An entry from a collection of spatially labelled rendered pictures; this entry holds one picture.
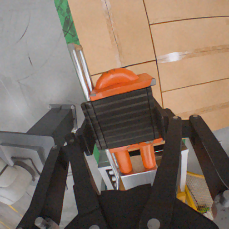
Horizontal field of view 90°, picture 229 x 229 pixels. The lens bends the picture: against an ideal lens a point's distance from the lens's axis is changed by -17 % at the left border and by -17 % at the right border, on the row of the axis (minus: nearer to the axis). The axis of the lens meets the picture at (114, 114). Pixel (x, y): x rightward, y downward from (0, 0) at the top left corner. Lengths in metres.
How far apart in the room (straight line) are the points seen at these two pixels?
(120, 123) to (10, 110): 1.86
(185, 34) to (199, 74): 0.26
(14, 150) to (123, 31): 0.96
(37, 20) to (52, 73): 0.55
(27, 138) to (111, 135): 0.78
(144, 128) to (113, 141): 0.04
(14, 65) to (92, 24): 1.14
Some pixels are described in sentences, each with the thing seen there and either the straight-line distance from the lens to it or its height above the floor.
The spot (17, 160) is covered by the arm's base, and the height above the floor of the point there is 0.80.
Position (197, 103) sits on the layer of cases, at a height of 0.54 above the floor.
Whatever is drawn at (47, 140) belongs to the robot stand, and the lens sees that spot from 0.84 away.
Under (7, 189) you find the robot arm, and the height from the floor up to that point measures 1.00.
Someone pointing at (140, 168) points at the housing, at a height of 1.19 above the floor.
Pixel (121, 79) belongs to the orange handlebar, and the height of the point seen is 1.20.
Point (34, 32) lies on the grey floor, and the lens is 1.60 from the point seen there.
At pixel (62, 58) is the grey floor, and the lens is 1.45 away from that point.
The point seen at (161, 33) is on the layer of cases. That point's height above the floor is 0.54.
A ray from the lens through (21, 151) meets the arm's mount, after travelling 0.96.
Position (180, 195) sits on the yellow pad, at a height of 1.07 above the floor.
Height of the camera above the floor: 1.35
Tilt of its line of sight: 65 degrees down
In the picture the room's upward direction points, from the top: 178 degrees counter-clockwise
